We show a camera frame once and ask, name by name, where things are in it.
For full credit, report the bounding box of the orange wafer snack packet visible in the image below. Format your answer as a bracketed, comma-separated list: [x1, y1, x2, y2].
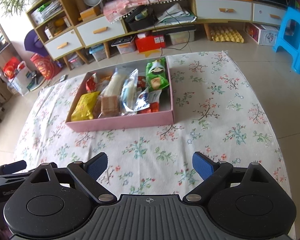
[101, 95, 119, 118]

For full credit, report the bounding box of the pink cardboard box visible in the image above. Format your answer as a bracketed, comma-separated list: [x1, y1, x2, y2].
[65, 57, 175, 133]

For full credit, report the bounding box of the orange red snack packet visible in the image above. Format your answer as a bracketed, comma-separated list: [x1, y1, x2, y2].
[138, 90, 162, 114]

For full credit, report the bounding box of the white plastic shopping bag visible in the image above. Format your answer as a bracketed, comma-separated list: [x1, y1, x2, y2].
[3, 56, 38, 96]

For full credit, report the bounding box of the blue white truffle chocolate packet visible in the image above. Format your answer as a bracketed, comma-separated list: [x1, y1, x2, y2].
[134, 88, 150, 112]

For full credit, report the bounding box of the floral white table cloth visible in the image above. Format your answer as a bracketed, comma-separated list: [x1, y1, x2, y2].
[13, 51, 294, 238]

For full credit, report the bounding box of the clear white pastry packet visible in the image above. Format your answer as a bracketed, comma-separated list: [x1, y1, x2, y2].
[101, 68, 128, 97]

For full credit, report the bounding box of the yellow snack bag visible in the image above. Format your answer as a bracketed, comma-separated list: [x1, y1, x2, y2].
[71, 91, 101, 122]

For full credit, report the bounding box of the blue plastic stool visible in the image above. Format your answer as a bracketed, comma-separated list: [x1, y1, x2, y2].
[273, 7, 300, 74]

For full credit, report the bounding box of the red shoe box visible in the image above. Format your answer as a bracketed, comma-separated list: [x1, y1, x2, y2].
[135, 35, 166, 53]

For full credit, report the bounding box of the red gift bag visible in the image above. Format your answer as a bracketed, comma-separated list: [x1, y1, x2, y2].
[30, 54, 62, 80]

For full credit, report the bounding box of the yellow egg tray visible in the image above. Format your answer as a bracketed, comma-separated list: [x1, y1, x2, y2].
[210, 26, 244, 43]

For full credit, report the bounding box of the wooden white drawer cabinet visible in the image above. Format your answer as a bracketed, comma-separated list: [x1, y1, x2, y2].
[27, 0, 286, 69]

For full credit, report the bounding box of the blue white bread packet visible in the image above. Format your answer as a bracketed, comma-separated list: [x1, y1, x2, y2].
[120, 68, 139, 115]

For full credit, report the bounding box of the green cracker snack bag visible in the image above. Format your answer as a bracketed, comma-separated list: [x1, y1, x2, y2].
[146, 57, 170, 92]

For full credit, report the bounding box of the purple hat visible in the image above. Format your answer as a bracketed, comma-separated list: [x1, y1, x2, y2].
[24, 29, 49, 57]

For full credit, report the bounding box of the white printed carton box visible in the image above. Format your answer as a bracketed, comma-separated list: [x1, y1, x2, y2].
[244, 22, 279, 46]

